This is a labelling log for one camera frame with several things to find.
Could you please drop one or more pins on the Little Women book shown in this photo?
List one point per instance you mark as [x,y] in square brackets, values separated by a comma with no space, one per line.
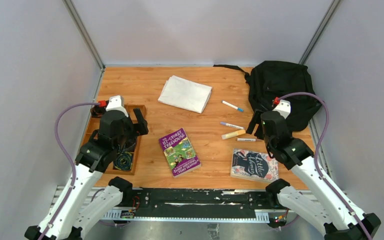
[254,166]

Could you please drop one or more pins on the black student backpack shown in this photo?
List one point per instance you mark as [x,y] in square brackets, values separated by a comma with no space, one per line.
[271,79]

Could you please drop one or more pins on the lilac capped white marker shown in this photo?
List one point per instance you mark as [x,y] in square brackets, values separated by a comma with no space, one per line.
[232,125]

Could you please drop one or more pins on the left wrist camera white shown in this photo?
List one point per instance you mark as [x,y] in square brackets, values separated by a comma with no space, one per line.
[117,103]

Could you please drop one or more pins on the brown capped white marker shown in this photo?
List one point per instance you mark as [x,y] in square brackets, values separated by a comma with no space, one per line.
[246,139]

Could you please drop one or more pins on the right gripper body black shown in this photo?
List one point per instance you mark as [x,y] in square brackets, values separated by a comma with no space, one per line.
[259,132]

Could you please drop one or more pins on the folded white cloth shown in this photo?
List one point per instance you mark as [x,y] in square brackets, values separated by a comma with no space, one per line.
[185,94]

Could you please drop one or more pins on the blue capped white marker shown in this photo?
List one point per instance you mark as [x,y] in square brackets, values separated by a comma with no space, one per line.
[232,106]

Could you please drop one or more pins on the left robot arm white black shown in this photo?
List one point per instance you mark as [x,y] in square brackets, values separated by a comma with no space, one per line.
[68,220]

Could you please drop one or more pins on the yellow glue stick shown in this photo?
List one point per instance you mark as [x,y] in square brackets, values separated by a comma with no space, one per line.
[233,134]

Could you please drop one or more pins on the wooden compartment tray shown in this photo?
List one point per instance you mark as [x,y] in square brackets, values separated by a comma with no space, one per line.
[126,162]

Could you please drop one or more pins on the purple treehouse book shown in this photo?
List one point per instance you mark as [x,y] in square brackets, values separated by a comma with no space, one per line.
[179,153]

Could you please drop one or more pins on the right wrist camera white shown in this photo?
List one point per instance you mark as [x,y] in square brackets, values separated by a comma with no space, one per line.
[283,108]

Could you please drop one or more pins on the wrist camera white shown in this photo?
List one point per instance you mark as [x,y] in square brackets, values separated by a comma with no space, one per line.
[283,108]
[117,103]

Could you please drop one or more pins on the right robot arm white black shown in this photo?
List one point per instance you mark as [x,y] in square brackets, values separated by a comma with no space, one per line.
[334,215]

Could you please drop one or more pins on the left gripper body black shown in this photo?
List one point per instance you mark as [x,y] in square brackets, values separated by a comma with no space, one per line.
[138,122]

